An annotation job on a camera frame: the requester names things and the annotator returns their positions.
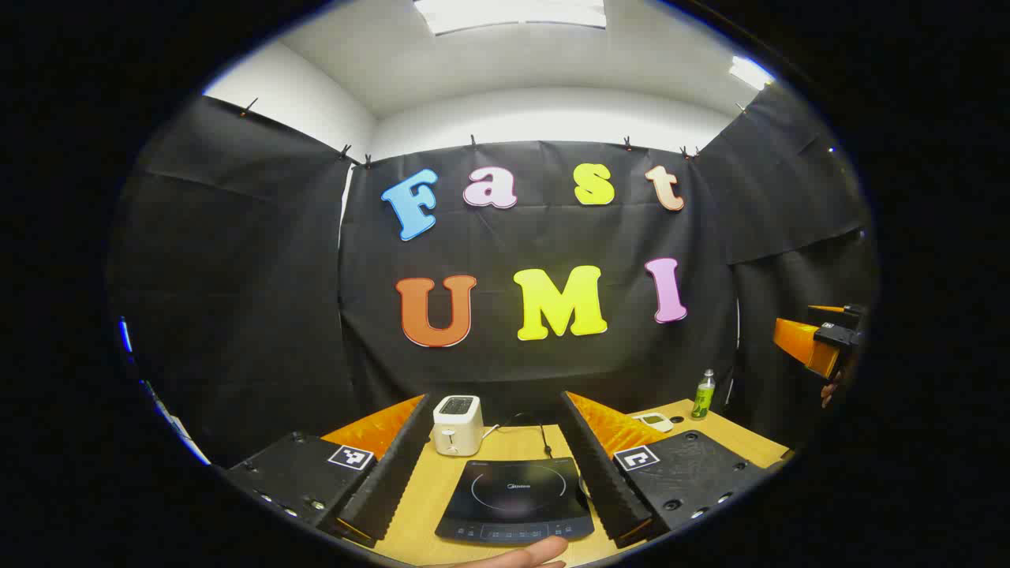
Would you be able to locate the black power cable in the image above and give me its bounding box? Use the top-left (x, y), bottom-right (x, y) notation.
top-left (481, 412), bottom-right (553, 460)

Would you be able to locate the green drink bottle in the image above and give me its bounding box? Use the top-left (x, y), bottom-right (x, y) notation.
top-left (691, 368), bottom-right (716, 420)

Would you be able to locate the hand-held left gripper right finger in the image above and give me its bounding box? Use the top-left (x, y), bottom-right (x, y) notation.
top-left (558, 390), bottom-right (772, 549)

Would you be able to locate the white toaster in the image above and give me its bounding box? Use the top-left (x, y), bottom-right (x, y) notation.
top-left (432, 394), bottom-right (484, 457)

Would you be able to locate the small ceiling light panel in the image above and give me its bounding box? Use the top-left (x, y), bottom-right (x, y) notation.
top-left (730, 55), bottom-right (774, 89)

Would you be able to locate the black backdrop cloth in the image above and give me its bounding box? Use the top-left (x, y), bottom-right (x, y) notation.
top-left (110, 83), bottom-right (877, 466)

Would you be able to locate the large ceiling light panel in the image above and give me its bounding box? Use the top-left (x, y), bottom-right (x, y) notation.
top-left (414, 0), bottom-right (607, 36)

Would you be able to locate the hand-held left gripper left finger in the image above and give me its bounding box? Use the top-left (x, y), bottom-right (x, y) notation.
top-left (225, 393), bottom-right (436, 548)

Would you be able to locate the black induction cooktop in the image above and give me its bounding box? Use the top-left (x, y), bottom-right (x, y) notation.
top-left (435, 458), bottom-right (595, 547)

